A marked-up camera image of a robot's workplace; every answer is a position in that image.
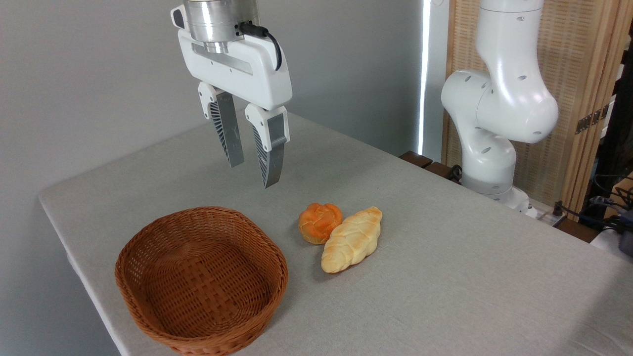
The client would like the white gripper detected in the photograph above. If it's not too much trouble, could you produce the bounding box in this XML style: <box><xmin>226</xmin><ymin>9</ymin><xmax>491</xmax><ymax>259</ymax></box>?
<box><xmin>171</xmin><ymin>5</ymin><xmax>293</xmax><ymax>189</ymax></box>

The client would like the round orange bread roll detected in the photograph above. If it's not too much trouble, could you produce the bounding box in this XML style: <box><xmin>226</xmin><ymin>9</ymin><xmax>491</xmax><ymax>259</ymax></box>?
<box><xmin>298</xmin><ymin>203</ymin><xmax>343</xmax><ymax>245</ymax></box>

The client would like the long braided yellow bread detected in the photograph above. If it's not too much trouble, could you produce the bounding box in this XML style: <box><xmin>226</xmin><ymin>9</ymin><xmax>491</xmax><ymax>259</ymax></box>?
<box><xmin>321</xmin><ymin>206</ymin><xmax>383</xmax><ymax>274</ymax></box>

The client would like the brown wicker basket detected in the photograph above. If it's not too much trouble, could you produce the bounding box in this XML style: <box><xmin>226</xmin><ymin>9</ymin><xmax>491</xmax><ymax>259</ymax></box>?
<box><xmin>115</xmin><ymin>206</ymin><xmax>289</xmax><ymax>356</ymax></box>

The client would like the dark brown wooden block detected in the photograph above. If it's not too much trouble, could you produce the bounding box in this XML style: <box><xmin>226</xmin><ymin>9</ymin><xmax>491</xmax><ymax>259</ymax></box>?
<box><xmin>399</xmin><ymin>151</ymin><xmax>433</xmax><ymax>169</ymax></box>
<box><xmin>425</xmin><ymin>162</ymin><xmax>461</xmax><ymax>182</ymax></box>

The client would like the grey tablecloth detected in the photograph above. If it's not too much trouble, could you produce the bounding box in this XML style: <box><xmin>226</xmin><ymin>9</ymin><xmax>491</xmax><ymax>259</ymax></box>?
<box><xmin>39</xmin><ymin>111</ymin><xmax>633</xmax><ymax>356</ymax></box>

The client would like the wooden bamboo folding screen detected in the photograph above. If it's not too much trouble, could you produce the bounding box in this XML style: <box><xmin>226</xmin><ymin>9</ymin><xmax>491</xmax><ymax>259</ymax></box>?
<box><xmin>442</xmin><ymin>0</ymin><xmax>633</xmax><ymax>218</ymax></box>

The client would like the black screen hinge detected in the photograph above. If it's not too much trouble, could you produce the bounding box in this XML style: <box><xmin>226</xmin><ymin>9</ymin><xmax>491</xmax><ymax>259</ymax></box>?
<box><xmin>576</xmin><ymin>104</ymin><xmax>610</xmax><ymax>134</ymax></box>

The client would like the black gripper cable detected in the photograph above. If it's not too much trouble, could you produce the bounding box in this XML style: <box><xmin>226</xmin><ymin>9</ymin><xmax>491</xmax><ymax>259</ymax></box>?
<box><xmin>239</xmin><ymin>21</ymin><xmax>283</xmax><ymax>71</ymax></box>

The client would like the black cable bundle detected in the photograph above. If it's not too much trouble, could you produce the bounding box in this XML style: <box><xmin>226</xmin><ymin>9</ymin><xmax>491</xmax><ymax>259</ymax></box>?
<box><xmin>553</xmin><ymin>173</ymin><xmax>633</xmax><ymax>233</ymax></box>

